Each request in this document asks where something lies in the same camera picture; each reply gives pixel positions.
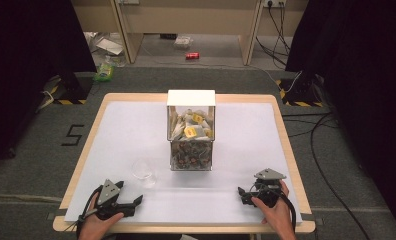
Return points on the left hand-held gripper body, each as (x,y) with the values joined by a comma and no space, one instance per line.
(108,195)

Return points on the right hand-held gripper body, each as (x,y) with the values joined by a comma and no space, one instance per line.
(267,188)

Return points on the clear glass cup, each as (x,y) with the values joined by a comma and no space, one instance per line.
(144,173)

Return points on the clear box with white lid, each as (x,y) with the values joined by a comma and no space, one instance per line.
(191,130)

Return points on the person's right hand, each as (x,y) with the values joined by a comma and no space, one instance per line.
(276,213)

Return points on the person's left hand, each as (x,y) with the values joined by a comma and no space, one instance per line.
(97,226)

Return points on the wooden table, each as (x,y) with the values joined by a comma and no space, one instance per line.
(286,133)

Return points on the white table mat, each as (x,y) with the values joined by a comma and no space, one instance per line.
(239,133)

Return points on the pile of dark packets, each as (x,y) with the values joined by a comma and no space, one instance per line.
(191,155)

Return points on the pile of white tea bags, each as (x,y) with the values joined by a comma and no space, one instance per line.
(191,128)

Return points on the black stand base striped tape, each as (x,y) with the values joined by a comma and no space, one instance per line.
(299,91)
(71,90)

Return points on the green snack packet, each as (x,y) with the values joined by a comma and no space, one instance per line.
(104,72)

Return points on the clear plastic bags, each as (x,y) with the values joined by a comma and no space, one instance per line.
(106,46)

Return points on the black curtain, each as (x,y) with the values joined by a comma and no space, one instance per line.
(362,83)
(26,66)

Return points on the red drink can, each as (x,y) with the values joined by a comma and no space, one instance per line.
(192,55)

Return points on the small clear plastic box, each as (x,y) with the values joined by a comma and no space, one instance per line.
(182,42)

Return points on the beige wooden desk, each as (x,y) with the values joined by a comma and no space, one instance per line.
(192,16)

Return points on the white wall socket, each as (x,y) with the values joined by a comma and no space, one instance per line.
(274,3)

